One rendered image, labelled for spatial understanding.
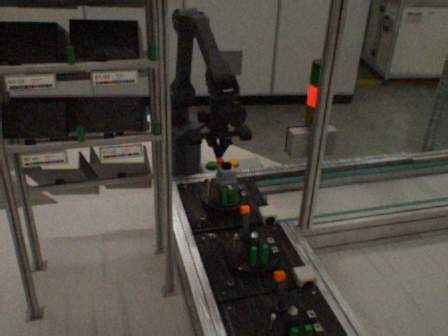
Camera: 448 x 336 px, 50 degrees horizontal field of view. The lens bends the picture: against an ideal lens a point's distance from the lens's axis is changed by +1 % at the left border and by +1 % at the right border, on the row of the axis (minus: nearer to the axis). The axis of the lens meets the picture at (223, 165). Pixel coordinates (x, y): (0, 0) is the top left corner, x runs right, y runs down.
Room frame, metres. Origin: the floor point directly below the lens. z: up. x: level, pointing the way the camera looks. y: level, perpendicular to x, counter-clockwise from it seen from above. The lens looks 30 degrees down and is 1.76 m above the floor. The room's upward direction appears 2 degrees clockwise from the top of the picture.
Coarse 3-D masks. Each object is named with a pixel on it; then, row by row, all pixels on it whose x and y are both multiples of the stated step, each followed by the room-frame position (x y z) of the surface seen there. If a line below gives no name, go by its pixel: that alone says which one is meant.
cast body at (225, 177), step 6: (228, 162) 1.18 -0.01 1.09; (222, 168) 1.16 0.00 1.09; (228, 168) 1.15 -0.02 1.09; (234, 168) 1.16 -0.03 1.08; (216, 174) 1.18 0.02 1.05; (222, 174) 1.14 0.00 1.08; (228, 174) 1.14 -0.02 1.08; (234, 174) 1.15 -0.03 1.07; (216, 180) 1.18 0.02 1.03; (222, 180) 1.14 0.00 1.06; (228, 180) 1.14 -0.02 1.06; (234, 180) 1.15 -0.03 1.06; (222, 186) 1.13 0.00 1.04; (228, 186) 1.13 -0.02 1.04; (234, 186) 1.14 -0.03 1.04; (228, 192) 1.12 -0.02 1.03
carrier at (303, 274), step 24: (216, 240) 0.99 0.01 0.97; (240, 240) 0.97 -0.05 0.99; (264, 240) 0.97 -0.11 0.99; (288, 240) 1.00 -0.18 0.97; (216, 264) 0.89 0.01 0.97; (240, 264) 0.88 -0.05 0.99; (264, 264) 0.88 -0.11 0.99; (288, 264) 0.90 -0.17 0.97; (216, 288) 0.81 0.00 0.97; (240, 288) 0.82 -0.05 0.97; (264, 288) 0.82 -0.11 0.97; (288, 288) 0.82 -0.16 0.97
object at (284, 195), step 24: (264, 192) 1.30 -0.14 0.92; (288, 192) 1.31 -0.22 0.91; (288, 216) 1.18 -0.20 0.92; (384, 216) 1.14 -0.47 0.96; (408, 216) 1.15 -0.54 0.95; (432, 216) 1.18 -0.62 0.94; (312, 240) 1.07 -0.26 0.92; (336, 240) 1.09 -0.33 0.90; (360, 240) 1.12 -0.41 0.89; (384, 240) 1.13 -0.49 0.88; (408, 240) 1.16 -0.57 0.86
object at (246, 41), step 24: (192, 0) 4.10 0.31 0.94; (216, 0) 4.13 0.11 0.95; (240, 0) 4.15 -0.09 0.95; (264, 0) 4.18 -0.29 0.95; (216, 24) 4.13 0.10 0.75; (240, 24) 4.16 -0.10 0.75; (264, 24) 4.18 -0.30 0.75; (240, 48) 4.16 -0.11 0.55; (264, 48) 4.19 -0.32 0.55; (192, 72) 4.10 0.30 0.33; (240, 72) 4.15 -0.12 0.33; (264, 72) 4.19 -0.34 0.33; (264, 96) 4.22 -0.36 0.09
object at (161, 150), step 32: (160, 0) 0.90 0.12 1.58; (160, 32) 0.90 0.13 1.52; (160, 64) 0.90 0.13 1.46; (0, 96) 0.97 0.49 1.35; (160, 96) 0.90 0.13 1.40; (160, 128) 0.91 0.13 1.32; (0, 160) 0.81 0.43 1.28; (160, 160) 1.07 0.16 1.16; (160, 192) 1.07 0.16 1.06; (32, 224) 0.97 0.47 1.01; (160, 224) 1.07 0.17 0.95; (32, 288) 0.81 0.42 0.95
